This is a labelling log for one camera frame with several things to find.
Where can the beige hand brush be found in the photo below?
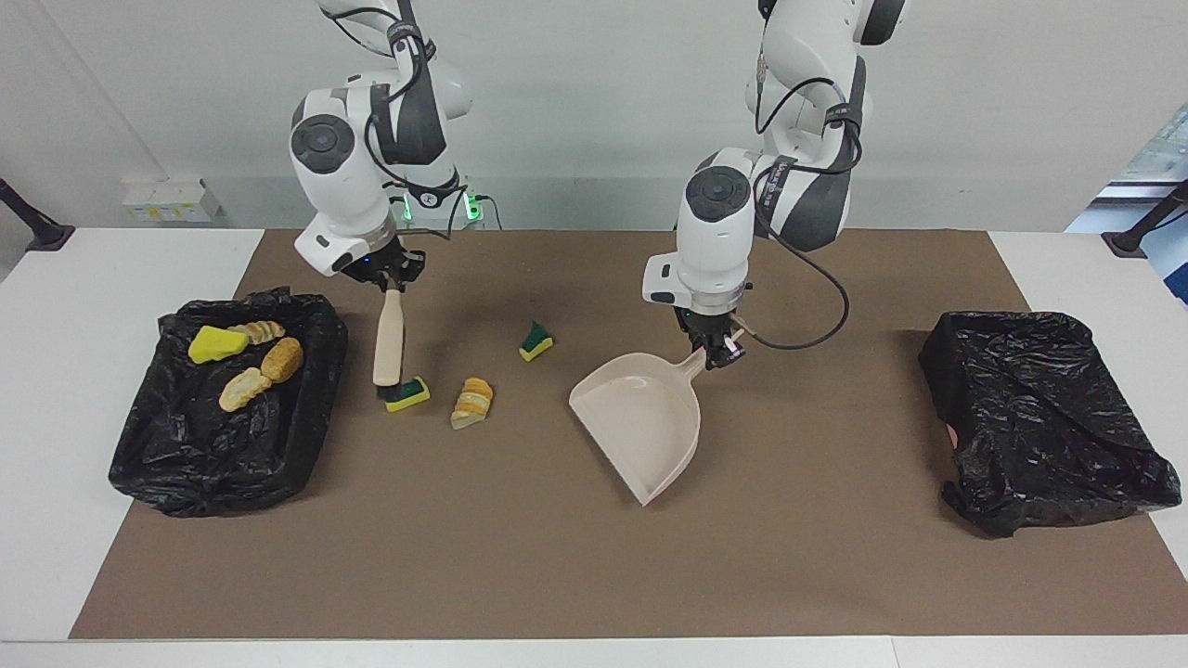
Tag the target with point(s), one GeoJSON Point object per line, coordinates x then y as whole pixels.
{"type": "Point", "coordinates": [388, 334]}

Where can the black stand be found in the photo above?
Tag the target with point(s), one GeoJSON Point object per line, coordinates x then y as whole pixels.
{"type": "Point", "coordinates": [46, 237]}
{"type": "Point", "coordinates": [1128, 243]}

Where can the black bag lined bin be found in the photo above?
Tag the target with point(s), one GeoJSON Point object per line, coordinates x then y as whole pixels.
{"type": "Point", "coordinates": [186, 445]}
{"type": "Point", "coordinates": [1039, 417]}

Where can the brown bread roll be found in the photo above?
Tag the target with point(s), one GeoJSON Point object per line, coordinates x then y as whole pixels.
{"type": "Point", "coordinates": [283, 360]}

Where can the brown table mat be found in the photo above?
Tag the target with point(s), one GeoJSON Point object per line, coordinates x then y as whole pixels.
{"type": "Point", "coordinates": [464, 575]}

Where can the beige plastic dustpan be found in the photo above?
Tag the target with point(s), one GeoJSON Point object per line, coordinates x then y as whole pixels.
{"type": "Point", "coordinates": [640, 417]}

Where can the small green yellow sponge piece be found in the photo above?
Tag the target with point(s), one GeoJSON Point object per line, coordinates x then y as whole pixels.
{"type": "Point", "coordinates": [536, 345]}

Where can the striped orange croissant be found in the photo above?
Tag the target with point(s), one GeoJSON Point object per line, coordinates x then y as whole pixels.
{"type": "Point", "coordinates": [473, 404]}

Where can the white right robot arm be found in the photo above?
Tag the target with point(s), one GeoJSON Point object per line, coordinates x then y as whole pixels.
{"type": "Point", "coordinates": [343, 186]}

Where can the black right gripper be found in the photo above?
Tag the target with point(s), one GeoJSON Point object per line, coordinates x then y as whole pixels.
{"type": "Point", "coordinates": [390, 264]}

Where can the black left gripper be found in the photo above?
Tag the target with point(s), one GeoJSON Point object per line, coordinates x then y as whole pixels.
{"type": "Point", "coordinates": [710, 334]}

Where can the notched green yellow sponge piece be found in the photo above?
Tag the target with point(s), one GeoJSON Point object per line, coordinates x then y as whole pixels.
{"type": "Point", "coordinates": [410, 397]}

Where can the pale bread chunk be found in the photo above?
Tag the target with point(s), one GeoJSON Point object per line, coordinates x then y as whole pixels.
{"type": "Point", "coordinates": [263, 331]}
{"type": "Point", "coordinates": [243, 390]}

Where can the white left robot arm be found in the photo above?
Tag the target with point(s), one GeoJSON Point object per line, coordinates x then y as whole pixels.
{"type": "Point", "coordinates": [715, 241]}

